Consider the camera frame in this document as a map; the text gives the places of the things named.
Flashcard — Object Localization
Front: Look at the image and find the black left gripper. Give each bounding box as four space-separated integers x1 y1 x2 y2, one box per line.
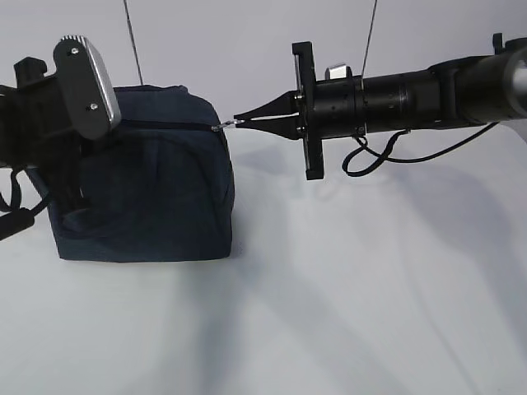
12 57 93 214

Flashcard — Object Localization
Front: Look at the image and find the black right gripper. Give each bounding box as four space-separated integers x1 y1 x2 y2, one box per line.
234 41 366 180

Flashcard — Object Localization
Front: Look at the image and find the silver zipper pull ring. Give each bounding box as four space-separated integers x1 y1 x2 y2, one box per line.
212 118 245 132

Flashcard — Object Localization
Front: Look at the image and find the dark blue insulated lunch bag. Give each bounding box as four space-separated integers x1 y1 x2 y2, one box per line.
48 85 235 263

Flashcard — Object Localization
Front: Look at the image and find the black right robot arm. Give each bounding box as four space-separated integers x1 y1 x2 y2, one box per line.
234 33 526 180

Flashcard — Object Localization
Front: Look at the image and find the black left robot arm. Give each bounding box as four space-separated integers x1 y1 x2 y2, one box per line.
1 57 89 215

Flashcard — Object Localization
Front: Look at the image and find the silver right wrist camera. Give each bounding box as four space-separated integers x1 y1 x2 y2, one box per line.
324 63 352 81

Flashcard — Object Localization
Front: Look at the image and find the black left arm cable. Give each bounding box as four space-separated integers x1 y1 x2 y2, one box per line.
0 168 53 243

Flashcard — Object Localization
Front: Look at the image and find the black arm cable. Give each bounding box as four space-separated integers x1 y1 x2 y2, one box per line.
0 168 53 243
386 121 501 164

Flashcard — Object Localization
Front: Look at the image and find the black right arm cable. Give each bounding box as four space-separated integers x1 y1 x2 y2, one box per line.
386 121 501 164

